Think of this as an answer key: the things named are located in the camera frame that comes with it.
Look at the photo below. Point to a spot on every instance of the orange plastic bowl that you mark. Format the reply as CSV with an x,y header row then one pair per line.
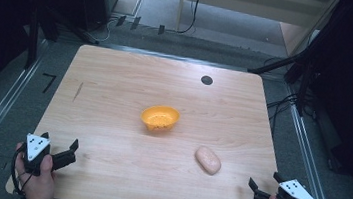
x,y
159,117

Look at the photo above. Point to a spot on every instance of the black round table grommet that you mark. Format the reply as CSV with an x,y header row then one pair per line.
x,y
207,80

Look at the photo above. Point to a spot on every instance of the black floor bracket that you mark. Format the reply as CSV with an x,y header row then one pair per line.
x,y
135,22
161,29
120,20

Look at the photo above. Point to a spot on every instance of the person's left hand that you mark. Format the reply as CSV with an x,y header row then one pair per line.
x,y
38,186

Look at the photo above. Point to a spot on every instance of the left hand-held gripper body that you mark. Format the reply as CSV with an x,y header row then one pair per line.
x,y
36,145

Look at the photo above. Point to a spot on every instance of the black metal stand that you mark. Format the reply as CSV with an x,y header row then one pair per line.
x,y
303,84
32,39

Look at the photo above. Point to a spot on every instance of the pink oval bread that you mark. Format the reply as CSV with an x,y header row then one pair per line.
x,y
208,160

